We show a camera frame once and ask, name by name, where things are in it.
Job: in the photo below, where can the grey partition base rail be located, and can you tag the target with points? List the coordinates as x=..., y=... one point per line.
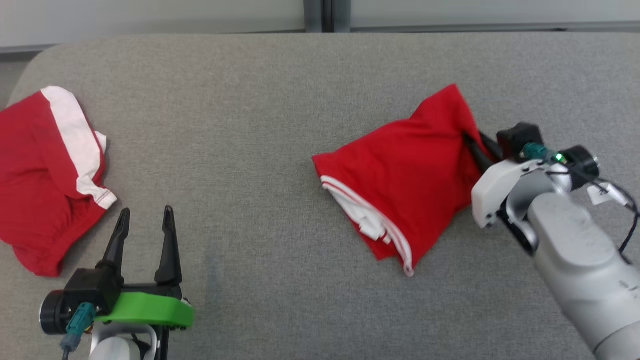
x=25, y=49
x=500, y=27

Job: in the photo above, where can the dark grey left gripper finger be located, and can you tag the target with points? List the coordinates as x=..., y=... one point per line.
x=169, y=255
x=117, y=245

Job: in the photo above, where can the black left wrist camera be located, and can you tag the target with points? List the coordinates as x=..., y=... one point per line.
x=95, y=290

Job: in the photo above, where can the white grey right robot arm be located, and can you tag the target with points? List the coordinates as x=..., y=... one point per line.
x=580, y=255

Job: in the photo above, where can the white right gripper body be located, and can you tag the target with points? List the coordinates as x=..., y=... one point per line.
x=492, y=190

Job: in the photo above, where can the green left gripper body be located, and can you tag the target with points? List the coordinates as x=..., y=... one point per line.
x=150, y=310

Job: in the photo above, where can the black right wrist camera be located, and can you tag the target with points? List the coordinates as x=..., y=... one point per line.
x=515, y=137

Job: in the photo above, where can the red garment with striped trim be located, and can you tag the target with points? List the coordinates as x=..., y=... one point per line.
x=410, y=170

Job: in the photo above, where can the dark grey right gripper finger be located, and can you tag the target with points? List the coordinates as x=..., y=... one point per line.
x=480, y=157
x=492, y=147

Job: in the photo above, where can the red shirt with white band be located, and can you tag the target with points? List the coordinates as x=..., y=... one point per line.
x=35, y=180

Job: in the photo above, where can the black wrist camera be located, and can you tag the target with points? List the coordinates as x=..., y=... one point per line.
x=515, y=137
x=95, y=290

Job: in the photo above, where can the grey double partition post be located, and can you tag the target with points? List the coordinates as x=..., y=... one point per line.
x=312, y=15

